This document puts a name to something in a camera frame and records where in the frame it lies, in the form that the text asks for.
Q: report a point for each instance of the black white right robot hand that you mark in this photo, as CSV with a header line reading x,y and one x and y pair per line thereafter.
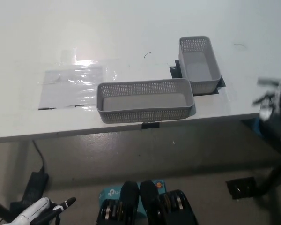
x,y
269,82

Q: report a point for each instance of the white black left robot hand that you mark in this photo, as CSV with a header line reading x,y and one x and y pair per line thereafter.
x,y
35,208

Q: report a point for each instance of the narrow grey perforated basket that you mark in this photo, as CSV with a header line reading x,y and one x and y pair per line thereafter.
x,y
197,68

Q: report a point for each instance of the teal tp-link box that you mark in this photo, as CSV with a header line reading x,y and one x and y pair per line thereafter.
x,y
110,192

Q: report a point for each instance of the black power adapter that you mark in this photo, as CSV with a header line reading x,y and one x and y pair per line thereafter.
x,y
36,187

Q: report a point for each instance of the black slanted pole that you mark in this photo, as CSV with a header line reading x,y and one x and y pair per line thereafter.
x,y
0,207

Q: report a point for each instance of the blue object under table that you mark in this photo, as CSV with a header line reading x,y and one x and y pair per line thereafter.
x,y
257,127

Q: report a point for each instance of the large black tape patch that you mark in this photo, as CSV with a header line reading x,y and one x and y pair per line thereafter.
x,y
176,71

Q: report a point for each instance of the black table leg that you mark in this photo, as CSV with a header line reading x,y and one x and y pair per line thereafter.
x,y
272,178

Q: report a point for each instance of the thin black tape strip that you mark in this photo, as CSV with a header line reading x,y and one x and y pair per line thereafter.
x,y
46,108

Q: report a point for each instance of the black floor tape patch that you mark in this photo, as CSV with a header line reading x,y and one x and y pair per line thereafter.
x,y
242,188

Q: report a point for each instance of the black tape piece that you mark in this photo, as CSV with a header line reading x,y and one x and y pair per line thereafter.
x,y
150,125

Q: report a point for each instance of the clear plastic covered paper sheet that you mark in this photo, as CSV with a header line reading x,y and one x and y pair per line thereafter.
x,y
70,86

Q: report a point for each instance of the wide grey perforated basket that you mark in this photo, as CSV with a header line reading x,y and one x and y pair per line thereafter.
x,y
142,114

